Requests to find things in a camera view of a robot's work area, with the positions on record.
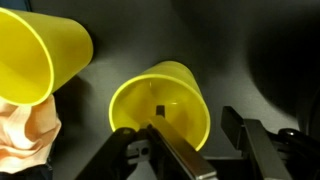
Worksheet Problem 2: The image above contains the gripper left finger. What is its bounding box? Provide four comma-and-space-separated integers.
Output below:
146, 104, 218, 180

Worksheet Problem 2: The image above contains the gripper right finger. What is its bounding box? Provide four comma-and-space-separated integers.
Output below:
220, 105, 293, 180

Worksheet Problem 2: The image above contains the yellow plastic cup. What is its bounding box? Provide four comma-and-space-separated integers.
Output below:
108, 60, 212, 153
0, 7, 95, 107

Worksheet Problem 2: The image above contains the black bowl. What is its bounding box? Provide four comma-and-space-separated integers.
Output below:
244, 19, 320, 134

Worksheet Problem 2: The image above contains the peach cloth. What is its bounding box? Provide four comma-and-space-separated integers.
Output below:
0, 94, 63, 175

